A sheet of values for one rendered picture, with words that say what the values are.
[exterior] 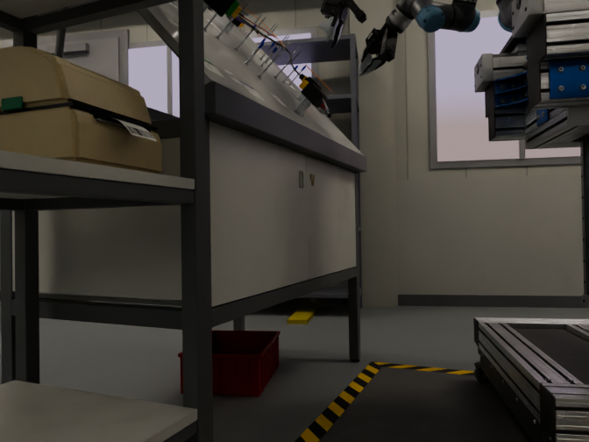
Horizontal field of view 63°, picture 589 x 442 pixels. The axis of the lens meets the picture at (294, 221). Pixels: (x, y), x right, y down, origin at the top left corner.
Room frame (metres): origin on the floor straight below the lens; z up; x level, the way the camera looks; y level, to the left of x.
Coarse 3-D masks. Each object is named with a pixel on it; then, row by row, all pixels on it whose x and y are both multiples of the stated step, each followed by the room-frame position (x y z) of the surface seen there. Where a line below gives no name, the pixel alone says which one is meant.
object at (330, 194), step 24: (312, 168) 1.58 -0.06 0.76; (336, 168) 1.80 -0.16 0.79; (312, 192) 1.57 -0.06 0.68; (336, 192) 1.80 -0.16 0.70; (312, 216) 1.57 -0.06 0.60; (336, 216) 1.79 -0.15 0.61; (312, 240) 1.57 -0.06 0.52; (336, 240) 1.79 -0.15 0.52; (312, 264) 1.56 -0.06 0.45; (336, 264) 1.79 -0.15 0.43
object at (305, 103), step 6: (312, 84) 1.48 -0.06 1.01; (306, 90) 1.49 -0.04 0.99; (312, 90) 1.48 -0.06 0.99; (318, 90) 1.47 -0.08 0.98; (306, 96) 1.49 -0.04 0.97; (312, 96) 1.48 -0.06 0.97; (318, 96) 1.47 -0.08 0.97; (324, 96) 1.49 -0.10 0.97; (306, 102) 1.50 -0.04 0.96; (312, 102) 1.48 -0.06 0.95; (318, 102) 1.49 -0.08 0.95; (324, 102) 1.49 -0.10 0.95; (300, 108) 1.53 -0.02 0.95; (306, 108) 1.52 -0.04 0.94; (300, 114) 1.52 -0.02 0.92; (330, 114) 1.48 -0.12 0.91
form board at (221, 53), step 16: (144, 16) 1.04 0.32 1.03; (160, 16) 1.08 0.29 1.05; (176, 16) 1.23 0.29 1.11; (208, 16) 1.70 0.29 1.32; (224, 16) 2.14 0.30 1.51; (160, 32) 1.02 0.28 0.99; (176, 32) 1.07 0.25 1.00; (208, 32) 1.41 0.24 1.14; (224, 32) 1.70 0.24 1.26; (240, 32) 2.10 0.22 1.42; (176, 48) 1.01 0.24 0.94; (208, 48) 1.21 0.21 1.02; (224, 48) 1.42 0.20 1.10; (240, 48) 1.69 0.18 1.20; (224, 64) 1.22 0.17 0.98; (240, 64) 1.41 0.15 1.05; (256, 64) 1.68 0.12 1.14; (272, 64) 2.08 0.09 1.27; (208, 80) 0.98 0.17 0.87; (224, 80) 1.07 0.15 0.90; (240, 80) 1.22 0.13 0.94; (256, 80) 1.41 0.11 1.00; (272, 80) 1.68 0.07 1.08; (288, 80) 2.10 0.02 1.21; (272, 96) 1.39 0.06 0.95; (288, 96) 1.67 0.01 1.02; (288, 112) 1.40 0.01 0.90; (304, 112) 1.67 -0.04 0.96; (320, 112) 2.05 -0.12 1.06; (320, 128) 1.66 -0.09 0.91; (336, 128) 2.05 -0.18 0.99; (352, 144) 2.06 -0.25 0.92
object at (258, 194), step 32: (224, 128) 1.08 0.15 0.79; (224, 160) 1.08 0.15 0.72; (256, 160) 1.22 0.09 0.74; (288, 160) 1.40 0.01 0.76; (224, 192) 1.08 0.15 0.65; (256, 192) 1.21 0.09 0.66; (288, 192) 1.40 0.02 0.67; (224, 224) 1.07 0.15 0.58; (256, 224) 1.21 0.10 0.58; (288, 224) 1.40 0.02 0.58; (224, 256) 1.07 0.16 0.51; (256, 256) 1.21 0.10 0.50; (288, 256) 1.39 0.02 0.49; (224, 288) 1.07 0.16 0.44; (256, 288) 1.21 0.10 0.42
